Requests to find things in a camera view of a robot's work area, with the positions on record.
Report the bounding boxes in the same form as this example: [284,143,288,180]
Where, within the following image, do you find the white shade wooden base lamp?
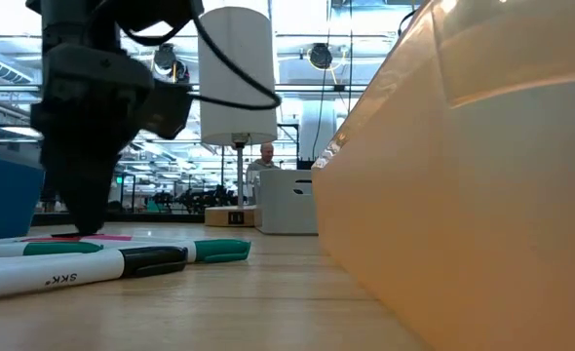
[198,5,279,228]

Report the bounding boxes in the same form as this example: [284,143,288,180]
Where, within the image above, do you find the person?
[246,141,280,206]

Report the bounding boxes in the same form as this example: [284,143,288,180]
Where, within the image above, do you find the blue plastic tray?
[0,154,46,243]

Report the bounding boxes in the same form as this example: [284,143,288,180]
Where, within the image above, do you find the black ceiling cable reel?
[151,42,191,84]
[306,42,335,71]

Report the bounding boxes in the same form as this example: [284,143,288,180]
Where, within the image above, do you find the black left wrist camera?
[140,80,195,141]

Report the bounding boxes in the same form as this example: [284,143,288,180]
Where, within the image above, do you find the white marker green cap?
[0,241,105,260]

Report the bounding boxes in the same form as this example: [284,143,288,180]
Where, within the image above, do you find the white SKK marker black cap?
[0,245,189,302]

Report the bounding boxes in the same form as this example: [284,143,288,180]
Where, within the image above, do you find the grey plastic bin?
[253,168,320,236]

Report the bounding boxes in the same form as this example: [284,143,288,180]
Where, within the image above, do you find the white marker red cap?
[20,235,82,244]

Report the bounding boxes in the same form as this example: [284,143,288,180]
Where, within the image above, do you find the white marker teal cap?
[92,238,252,265]

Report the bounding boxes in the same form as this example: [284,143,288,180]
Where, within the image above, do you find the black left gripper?
[28,45,155,237]

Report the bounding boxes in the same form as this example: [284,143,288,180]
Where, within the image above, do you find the orange translucent plastic bin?
[310,0,575,351]

